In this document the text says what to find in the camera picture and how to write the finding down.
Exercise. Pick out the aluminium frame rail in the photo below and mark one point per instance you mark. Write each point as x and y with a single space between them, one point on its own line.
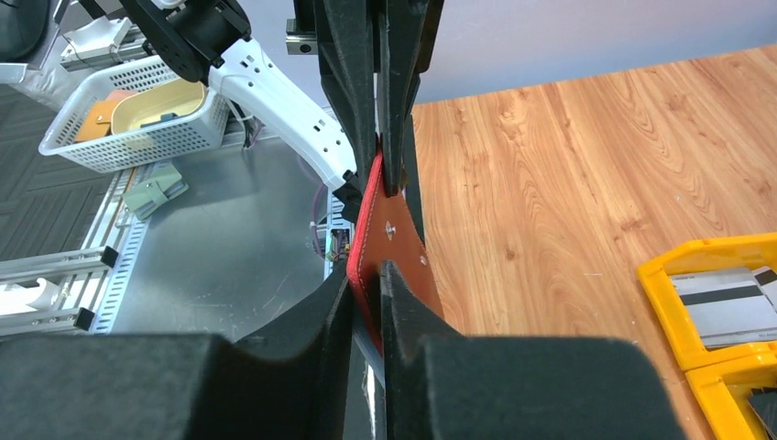
240 247

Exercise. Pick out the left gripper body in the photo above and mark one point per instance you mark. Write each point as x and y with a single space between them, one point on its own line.
301 32

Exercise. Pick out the green electrical connector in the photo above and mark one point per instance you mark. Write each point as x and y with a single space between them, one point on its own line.
162 186

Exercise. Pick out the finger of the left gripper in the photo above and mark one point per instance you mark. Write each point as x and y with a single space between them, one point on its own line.
407 31
345 32

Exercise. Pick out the red leather card holder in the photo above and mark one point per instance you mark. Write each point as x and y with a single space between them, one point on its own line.
385 231

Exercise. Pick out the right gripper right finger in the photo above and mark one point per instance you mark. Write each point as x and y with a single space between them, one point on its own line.
444 385

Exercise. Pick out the tan leather wallet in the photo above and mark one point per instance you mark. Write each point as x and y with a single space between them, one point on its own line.
97 124

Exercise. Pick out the cream plastic dish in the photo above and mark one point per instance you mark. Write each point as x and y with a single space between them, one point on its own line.
159 104

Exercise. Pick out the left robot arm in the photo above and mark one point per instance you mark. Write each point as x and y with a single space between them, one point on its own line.
211 42

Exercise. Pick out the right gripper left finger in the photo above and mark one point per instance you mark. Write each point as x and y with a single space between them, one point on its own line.
286 380

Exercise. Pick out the white perforated basket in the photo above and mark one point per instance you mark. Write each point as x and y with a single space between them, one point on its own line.
203 129

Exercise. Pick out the white cards stack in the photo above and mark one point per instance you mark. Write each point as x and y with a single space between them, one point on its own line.
729 307

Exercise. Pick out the left yellow bin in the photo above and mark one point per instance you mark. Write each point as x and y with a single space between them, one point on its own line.
751 252

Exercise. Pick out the black cards stack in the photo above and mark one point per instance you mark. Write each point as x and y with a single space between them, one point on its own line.
763 402

